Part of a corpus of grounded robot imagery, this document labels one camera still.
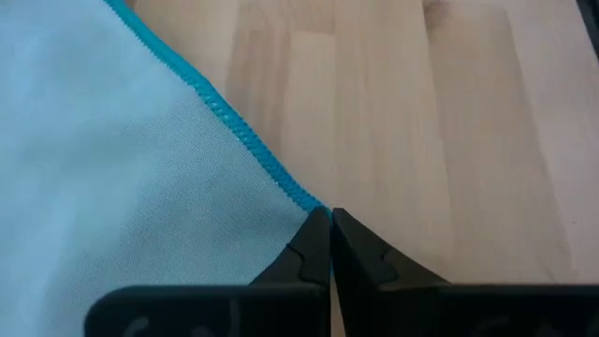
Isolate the light blue microfiber towel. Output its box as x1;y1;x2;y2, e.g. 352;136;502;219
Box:
0;0;329;337

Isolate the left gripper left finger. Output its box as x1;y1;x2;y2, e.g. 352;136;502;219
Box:
250;207;332;287

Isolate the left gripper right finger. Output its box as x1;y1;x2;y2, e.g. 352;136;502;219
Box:
330;208;450;288

